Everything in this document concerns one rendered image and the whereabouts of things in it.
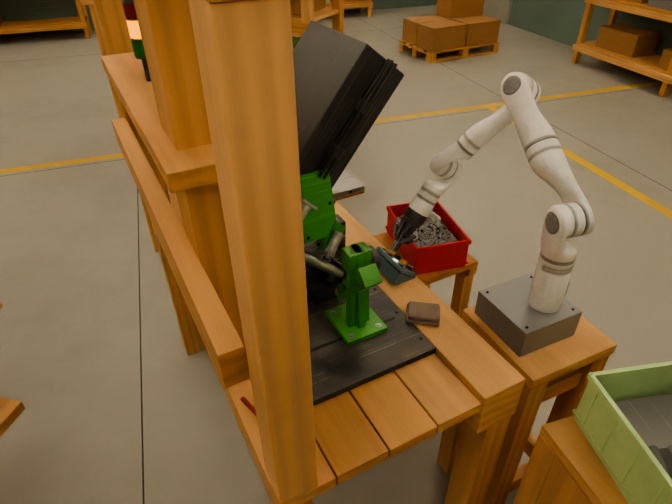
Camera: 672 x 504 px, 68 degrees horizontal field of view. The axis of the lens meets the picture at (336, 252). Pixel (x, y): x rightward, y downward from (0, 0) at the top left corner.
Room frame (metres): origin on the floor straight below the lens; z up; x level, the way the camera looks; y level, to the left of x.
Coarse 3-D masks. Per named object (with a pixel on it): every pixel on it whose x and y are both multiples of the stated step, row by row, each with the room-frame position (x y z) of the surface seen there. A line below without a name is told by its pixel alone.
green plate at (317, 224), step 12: (300, 180) 1.31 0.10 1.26; (312, 180) 1.32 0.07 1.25; (324, 180) 1.34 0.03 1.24; (312, 192) 1.31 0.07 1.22; (324, 192) 1.33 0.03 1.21; (324, 204) 1.31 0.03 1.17; (312, 216) 1.29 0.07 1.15; (324, 216) 1.30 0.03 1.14; (312, 228) 1.28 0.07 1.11; (324, 228) 1.29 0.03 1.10; (312, 240) 1.27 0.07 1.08
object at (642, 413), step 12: (660, 396) 0.85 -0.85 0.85; (624, 408) 0.81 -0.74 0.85; (636, 408) 0.81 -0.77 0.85; (648, 408) 0.81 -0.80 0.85; (660, 408) 0.81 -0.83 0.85; (636, 420) 0.77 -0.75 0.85; (648, 420) 0.77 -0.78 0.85; (660, 420) 0.77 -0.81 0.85; (648, 432) 0.74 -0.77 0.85; (660, 432) 0.74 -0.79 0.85; (648, 444) 0.71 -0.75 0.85; (660, 444) 0.71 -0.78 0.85
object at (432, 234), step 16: (400, 208) 1.74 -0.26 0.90; (432, 224) 1.65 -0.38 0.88; (448, 224) 1.64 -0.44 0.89; (432, 240) 1.53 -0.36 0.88; (448, 240) 1.54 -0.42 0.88; (464, 240) 1.48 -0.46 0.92; (416, 256) 1.44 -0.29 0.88; (432, 256) 1.45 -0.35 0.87; (448, 256) 1.46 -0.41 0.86; (464, 256) 1.48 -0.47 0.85; (416, 272) 1.43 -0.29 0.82
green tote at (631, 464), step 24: (600, 384) 0.80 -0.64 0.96; (624, 384) 0.84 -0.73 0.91; (648, 384) 0.85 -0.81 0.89; (600, 408) 0.76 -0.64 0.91; (600, 432) 0.74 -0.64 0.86; (624, 432) 0.68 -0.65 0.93; (600, 456) 0.71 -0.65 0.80; (624, 456) 0.66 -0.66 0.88; (648, 456) 0.61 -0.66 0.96; (624, 480) 0.63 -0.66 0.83; (648, 480) 0.59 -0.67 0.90
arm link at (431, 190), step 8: (456, 168) 1.47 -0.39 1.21; (456, 176) 1.46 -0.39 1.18; (424, 184) 1.46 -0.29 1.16; (432, 184) 1.45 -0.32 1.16; (440, 184) 1.46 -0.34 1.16; (448, 184) 1.46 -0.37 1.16; (424, 192) 1.44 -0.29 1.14; (432, 192) 1.43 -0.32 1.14; (440, 192) 1.44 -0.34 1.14; (432, 200) 1.43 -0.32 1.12
